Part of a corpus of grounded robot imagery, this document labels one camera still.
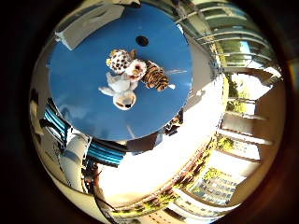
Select striped tiger plush toy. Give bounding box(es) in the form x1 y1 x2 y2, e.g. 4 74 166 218
125 58 176 92

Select glass window wall frame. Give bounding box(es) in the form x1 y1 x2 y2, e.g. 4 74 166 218
172 0 283 83

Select round blue table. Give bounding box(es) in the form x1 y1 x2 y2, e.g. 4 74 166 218
48 3 193 143

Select white tan plush dog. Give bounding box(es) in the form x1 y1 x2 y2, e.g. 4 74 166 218
98 72 138 112

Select white brown spotted plush toy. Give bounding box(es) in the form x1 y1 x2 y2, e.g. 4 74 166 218
106 49 135 75

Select blue slatted panel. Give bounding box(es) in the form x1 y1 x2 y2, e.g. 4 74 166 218
42 98 128 168

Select dark box under table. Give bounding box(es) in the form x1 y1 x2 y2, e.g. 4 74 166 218
125 132 164 154

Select grey fabric storage bin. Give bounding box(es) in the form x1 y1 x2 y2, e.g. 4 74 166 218
55 3 125 50

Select dark cluttered equipment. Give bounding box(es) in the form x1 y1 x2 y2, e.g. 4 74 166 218
164 107 185 136

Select black round table hole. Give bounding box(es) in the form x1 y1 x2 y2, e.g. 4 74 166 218
135 35 150 48

